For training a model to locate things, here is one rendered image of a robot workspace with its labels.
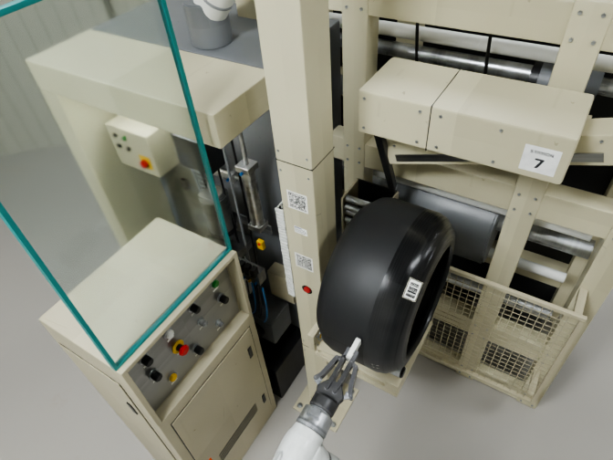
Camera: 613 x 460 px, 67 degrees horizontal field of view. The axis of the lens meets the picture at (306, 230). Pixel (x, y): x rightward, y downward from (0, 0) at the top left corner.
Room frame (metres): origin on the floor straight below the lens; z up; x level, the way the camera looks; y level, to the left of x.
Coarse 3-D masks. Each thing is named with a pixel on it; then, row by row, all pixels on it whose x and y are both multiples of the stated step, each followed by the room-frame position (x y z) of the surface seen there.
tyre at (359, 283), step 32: (352, 224) 1.04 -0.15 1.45; (384, 224) 1.01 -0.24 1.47; (416, 224) 0.99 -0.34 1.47; (448, 224) 1.05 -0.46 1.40; (352, 256) 0.92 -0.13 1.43; (384, 256) 0.89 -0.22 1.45; (416, 256) 0.88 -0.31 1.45; (448, 256) 1.08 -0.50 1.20; (320, 288) 0.91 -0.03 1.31; (352, 288) 0.84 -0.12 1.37; (384, 288) 0.81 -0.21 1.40; (320, 320) 0.84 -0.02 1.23; (352, 320) 0.79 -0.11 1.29; (384, 320) 0.75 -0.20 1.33; (416, 320) 1.00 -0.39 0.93; (384, 352) 0.71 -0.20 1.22
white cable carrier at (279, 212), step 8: (280, 208) 1.18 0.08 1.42; (280, 216) 1.16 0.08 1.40; (280, 224) 1.16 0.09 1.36; (280, 232) 1.17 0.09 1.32; (280, 240) 1.17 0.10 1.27; (288, 248) 1.16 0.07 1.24; (288, 256) 1.15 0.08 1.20; (288, 264) 1.16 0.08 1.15; (288, 272) 1.16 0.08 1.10; (288, 280) 1.17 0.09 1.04; (288, 288) 1.17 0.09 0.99
